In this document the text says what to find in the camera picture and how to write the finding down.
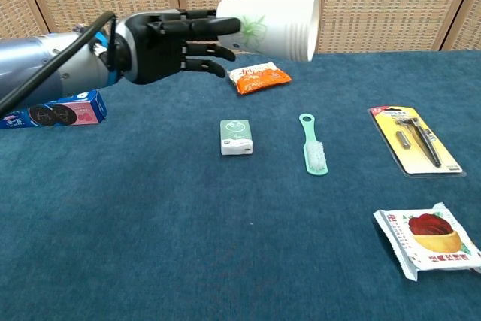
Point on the mint green plastic brush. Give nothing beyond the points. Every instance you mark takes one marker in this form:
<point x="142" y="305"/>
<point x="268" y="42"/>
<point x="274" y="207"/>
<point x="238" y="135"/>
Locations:
<point x="315" y="155"/>

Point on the blue cookie box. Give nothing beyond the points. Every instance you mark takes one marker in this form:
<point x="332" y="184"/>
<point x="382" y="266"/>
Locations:
<point x="60" y="112"/>

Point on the woven bamboo folding screen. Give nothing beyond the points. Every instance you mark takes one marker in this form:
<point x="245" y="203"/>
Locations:
<point x="376" y="5"/>

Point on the white paper cup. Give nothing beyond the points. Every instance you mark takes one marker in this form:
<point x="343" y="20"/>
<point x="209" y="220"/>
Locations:
<point x="278" y="24"/>

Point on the razor in yellow blister pack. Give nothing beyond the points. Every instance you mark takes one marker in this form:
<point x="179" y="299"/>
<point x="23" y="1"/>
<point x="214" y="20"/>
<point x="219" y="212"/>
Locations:
<point x="417" y="144"/>

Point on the white pastry packet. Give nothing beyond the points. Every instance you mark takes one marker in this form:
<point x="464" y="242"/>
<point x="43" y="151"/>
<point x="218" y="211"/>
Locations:
<point x="432" y="242"/>

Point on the green white tissue pack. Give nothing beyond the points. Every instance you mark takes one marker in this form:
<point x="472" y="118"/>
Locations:
<point x="236" y="137"/>

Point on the blue carpet table cover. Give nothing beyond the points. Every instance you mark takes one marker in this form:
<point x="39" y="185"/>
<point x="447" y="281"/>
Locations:
<point x="188" y="223"/>

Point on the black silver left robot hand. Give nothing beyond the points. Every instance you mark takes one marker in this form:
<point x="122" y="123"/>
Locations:
<point x="161" y="50"/>

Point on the orange white snack packet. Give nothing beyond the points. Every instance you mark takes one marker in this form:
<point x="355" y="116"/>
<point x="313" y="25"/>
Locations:
<point x="259" y="78"/>

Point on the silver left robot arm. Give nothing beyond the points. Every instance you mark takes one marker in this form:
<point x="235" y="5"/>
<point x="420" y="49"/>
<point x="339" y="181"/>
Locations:
<point x="45" y="69"/>

